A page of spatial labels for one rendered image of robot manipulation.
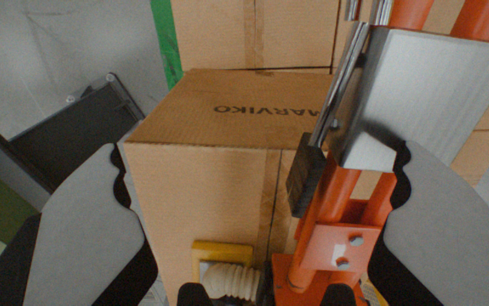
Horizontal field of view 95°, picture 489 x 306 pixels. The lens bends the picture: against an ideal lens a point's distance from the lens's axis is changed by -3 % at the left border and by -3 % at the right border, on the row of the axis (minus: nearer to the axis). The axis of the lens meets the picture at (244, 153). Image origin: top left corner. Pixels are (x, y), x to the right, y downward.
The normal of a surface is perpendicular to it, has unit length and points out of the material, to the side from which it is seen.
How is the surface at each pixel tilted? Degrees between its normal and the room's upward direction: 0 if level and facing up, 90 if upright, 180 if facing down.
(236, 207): 0
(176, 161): 0
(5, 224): 90
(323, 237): 1
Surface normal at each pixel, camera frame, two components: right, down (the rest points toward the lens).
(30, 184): -0.02, 0.54
